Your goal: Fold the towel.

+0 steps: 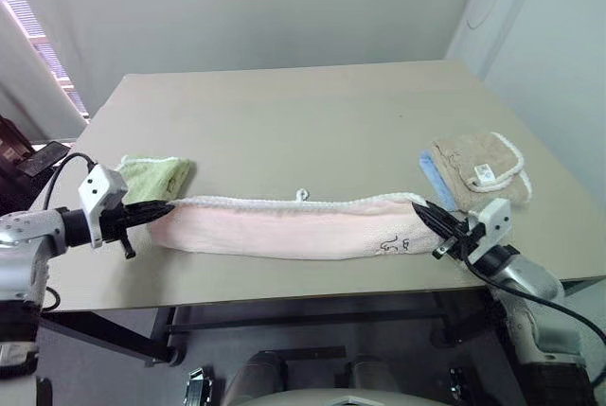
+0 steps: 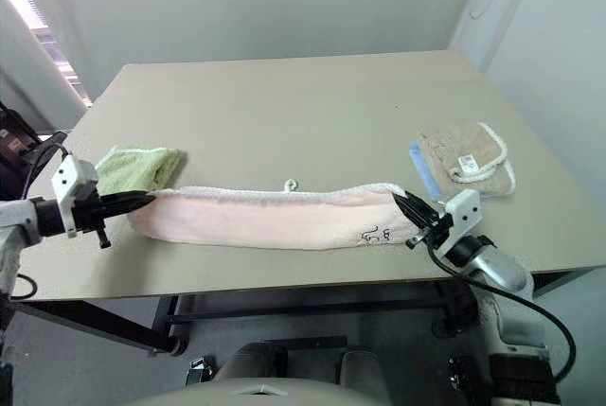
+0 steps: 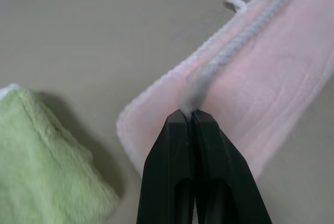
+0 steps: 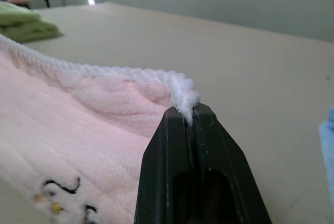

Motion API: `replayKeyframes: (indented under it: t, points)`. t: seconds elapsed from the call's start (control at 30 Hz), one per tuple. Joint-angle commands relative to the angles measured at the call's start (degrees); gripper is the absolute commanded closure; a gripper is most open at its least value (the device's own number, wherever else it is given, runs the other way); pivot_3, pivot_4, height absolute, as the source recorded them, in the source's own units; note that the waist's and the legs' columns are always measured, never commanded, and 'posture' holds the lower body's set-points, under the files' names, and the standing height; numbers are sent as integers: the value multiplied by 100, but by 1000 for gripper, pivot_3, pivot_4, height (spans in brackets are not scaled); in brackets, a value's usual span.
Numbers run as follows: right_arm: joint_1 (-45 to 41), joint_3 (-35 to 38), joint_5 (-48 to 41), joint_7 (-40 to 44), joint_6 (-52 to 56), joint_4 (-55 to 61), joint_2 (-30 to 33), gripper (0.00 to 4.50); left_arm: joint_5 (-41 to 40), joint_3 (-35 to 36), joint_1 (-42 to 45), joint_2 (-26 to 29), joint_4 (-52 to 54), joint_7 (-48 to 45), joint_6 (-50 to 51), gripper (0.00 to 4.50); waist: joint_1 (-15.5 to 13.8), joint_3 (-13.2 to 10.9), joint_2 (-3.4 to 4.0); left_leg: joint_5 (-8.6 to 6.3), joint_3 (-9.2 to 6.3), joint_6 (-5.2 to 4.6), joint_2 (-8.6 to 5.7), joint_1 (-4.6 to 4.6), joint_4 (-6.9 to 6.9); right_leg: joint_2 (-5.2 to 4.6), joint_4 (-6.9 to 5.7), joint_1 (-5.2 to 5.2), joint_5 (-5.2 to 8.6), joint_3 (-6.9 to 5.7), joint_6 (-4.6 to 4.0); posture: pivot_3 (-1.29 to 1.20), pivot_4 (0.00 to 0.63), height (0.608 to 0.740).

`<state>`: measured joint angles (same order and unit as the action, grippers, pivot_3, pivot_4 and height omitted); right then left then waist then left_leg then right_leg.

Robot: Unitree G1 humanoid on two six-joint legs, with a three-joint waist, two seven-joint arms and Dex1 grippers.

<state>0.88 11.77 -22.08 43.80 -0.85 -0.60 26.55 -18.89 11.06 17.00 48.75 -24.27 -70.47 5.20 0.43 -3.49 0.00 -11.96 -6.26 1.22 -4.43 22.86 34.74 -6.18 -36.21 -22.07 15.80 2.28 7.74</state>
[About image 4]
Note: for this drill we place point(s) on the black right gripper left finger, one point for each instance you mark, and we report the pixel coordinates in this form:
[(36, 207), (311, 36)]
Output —
[(159, 161)]

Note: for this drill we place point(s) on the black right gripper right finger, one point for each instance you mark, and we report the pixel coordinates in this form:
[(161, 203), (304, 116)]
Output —
[(224, 156)]

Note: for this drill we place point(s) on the pink towel with white trim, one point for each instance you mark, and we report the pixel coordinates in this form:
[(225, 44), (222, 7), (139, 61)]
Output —
[(78, 130)]

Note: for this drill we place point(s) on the light blue towel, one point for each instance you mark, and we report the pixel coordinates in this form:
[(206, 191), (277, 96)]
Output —
[(327, 140)]

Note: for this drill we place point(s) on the green folded towel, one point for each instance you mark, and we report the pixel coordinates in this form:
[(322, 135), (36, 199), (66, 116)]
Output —
[(23, 24)]

